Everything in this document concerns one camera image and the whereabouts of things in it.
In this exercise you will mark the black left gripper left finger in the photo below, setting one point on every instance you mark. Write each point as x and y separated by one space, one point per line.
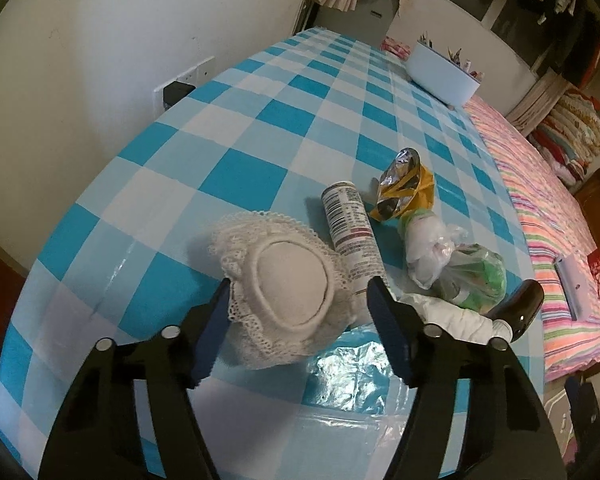
96 434

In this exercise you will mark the white lace round pad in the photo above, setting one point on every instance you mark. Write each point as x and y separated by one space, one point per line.
290 295

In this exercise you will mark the white labelled plastic bottle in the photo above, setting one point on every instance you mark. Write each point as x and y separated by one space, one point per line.
352 235

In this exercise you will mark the white plastic trash basin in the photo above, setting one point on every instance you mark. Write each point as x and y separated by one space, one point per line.
439 76

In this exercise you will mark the white crumpled tissue paper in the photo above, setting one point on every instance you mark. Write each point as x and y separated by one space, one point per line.
461 324

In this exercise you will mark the dark brown glass bottle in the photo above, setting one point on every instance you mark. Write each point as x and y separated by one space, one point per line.
520 309

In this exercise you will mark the green clear plastic bag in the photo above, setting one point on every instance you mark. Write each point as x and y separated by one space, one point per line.
474 278

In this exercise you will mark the pink striped bed sheet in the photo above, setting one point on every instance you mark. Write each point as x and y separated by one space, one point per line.
553 226

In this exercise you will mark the white box on bed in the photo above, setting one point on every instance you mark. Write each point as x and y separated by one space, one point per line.
575 286

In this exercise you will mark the blue checkered tablecloth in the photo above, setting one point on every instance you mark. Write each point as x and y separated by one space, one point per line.
131 255

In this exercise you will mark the red item on bed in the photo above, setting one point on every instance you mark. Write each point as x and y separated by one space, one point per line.
594 264

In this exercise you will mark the white crumpled plastic bag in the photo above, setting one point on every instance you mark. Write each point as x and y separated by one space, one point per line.
428 245

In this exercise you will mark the yellow foil snack wrapper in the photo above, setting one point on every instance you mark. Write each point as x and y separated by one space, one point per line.
405 186

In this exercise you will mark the stack of folded quilts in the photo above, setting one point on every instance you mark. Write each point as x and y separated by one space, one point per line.
568 137

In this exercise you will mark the black plug adapter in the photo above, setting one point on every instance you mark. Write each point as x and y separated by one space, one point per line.
174 92

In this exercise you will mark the white wall power socket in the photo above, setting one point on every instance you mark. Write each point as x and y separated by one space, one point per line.
196 75

